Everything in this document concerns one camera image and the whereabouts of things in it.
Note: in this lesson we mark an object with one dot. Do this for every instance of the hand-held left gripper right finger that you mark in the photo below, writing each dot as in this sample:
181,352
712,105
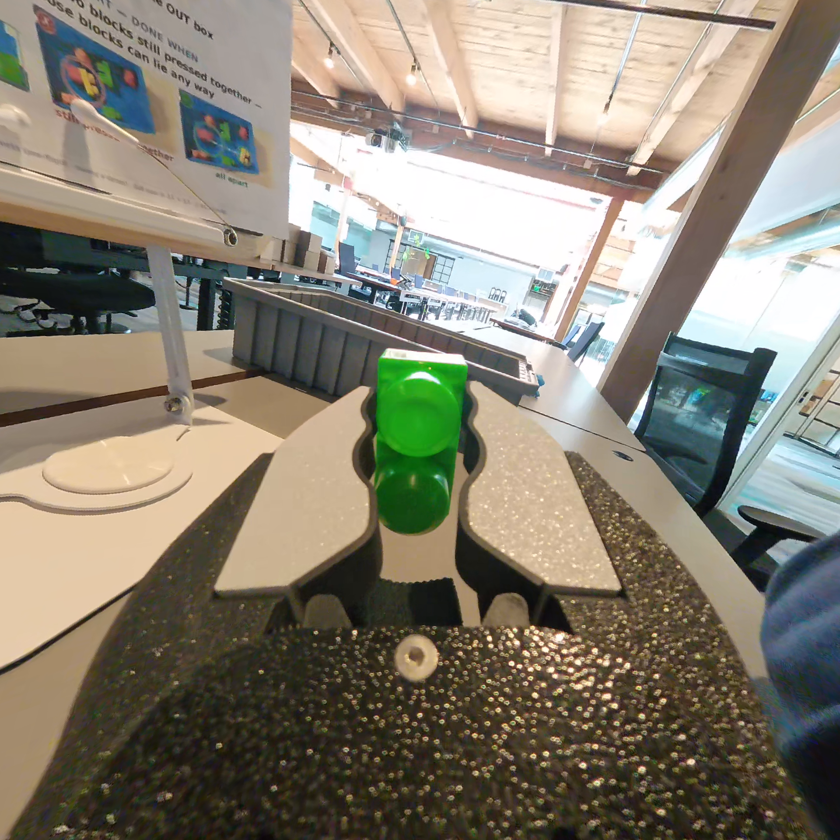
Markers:
538,512

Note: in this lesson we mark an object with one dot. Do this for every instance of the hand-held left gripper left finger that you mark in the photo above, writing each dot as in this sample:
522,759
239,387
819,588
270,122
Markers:
302,512

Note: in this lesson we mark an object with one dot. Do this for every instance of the green two-stud toy block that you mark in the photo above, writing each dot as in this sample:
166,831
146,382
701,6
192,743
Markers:
413,420

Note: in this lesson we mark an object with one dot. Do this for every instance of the grey plastic bin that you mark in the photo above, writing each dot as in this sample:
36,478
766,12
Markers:
295,341

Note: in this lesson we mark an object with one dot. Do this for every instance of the blue cloth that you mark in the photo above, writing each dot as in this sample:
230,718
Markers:
536,384

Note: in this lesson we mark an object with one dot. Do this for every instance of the black mesh office chair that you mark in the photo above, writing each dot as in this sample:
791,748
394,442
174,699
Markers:
695,420

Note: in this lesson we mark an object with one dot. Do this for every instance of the stack of cardboard boxes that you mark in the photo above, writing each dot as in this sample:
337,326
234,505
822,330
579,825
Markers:
302,253

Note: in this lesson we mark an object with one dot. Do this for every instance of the white ledge bar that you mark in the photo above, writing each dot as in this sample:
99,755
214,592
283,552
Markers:
131,210

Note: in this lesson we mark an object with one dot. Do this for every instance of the paper instruction sheet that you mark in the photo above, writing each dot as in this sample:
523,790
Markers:
262,144

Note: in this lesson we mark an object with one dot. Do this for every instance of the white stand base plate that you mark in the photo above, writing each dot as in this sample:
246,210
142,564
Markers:
98,571

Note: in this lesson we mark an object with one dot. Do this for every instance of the wooden post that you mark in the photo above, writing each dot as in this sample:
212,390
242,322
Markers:
709,216

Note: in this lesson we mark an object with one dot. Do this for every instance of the ceiling-mounted camera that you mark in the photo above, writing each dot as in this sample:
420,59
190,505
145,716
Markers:
387,136

